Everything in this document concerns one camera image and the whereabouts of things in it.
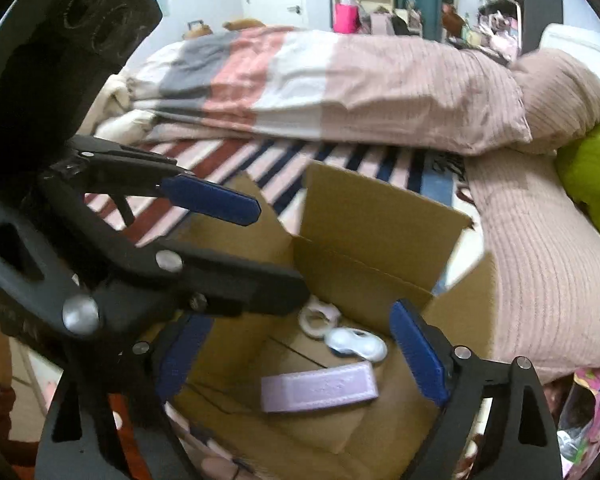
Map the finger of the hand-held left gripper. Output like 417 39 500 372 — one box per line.
0 175 311 368
40 134 262 227

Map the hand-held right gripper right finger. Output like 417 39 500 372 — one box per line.
389 299 564 480

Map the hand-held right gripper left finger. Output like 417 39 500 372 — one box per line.
35 311 215 480

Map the cardboard box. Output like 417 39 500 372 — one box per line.
167 159 496 480

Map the white contact lens case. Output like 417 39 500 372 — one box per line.
326 327 387 362

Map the striped red and navy blanket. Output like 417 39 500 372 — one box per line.
84 136 469 250

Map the cream blanket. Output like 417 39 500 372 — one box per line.
87 72 158 143

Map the floral printed cloth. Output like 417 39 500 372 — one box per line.
165 402 265 480

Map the lilac rectangular case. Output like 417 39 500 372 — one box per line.
260 363 379 414

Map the folded pink and grey duvet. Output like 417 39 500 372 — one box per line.
125 26 533 157

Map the colourful printed bag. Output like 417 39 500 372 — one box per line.
554 366 600 473

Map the brown plush toy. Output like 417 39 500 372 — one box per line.
222 18 267 32

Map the pink bag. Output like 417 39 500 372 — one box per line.
333 2 361 34

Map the green pillow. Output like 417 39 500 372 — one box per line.
554 122 600 257

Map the white headboard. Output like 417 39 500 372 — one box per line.
538 22 600 111

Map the white ring-shaped holder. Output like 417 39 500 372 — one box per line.
298 295 342 341

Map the pink corduroy bed cover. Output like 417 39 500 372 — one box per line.
466 149 600 383

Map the pink corduroy pillow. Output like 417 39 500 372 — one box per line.
508 49 600 157

